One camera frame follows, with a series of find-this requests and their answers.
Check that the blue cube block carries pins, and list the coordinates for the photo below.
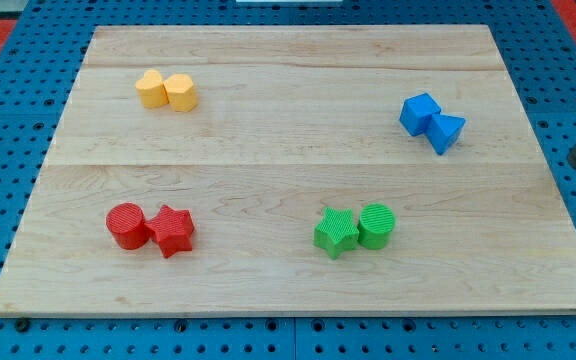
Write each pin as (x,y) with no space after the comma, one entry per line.
(417,112)

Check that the wooden board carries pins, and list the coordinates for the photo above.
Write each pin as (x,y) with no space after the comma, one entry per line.
(291,120)

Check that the blue triangle block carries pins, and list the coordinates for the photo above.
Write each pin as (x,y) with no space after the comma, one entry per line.
(443,131)

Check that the red star block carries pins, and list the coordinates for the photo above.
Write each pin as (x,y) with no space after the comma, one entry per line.
(171,230)

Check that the yellow heart block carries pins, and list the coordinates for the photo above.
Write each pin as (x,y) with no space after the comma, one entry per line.
(151,90)

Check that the yellow hexagon block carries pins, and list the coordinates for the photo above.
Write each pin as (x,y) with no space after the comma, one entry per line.
(181,92)

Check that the red cylinder block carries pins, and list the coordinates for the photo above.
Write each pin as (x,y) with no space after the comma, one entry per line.
(126,223)

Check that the green cylinder block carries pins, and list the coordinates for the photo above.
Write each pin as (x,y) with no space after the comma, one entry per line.
(376,223)

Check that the green star block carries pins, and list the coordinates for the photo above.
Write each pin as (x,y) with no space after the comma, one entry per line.
(336,232)

